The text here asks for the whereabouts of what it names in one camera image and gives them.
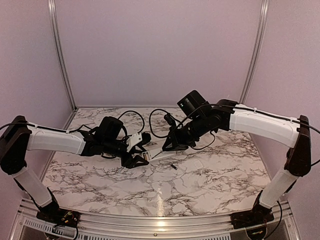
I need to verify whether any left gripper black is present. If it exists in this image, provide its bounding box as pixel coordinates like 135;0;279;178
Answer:
103;137;150;169

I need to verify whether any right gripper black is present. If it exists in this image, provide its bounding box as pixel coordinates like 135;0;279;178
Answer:
162;113;210;151

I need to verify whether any white remote control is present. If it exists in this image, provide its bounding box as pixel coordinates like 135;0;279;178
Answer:
142;148;176;162

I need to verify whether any white battery cover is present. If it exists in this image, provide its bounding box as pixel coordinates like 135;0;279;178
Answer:
193;160;203;169

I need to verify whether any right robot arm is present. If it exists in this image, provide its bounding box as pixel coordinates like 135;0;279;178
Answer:
162;90;312;224

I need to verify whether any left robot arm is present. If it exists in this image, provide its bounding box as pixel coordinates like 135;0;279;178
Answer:
0;115;151;223

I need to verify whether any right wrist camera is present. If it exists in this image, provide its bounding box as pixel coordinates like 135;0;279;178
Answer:
163;112;180;127

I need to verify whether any right camera cable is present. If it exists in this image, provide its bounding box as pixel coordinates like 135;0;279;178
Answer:
148;103;236;139

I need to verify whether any camera cable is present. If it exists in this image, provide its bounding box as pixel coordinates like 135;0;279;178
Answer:
117;110;146;137
148;103;236;139

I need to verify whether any left camera cable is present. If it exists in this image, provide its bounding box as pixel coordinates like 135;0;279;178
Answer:
117;110;146;137

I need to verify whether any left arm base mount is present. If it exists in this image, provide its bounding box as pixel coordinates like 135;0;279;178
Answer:
36;207;80;228

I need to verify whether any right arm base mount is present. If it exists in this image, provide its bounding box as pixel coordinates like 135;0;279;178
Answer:
230;207;275;229

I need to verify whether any front aluminium rail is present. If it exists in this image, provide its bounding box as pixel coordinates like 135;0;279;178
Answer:
14;197;301;240

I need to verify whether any right aluminium frame post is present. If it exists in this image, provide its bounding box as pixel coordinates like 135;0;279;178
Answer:
239;0;270;104

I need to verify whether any aluminium frame post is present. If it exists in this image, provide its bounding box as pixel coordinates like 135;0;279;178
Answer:
239;0;270;104
47;0;77;111

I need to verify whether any left aluminium frame post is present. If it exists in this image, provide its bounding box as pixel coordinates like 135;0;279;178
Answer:
47;0;77;111

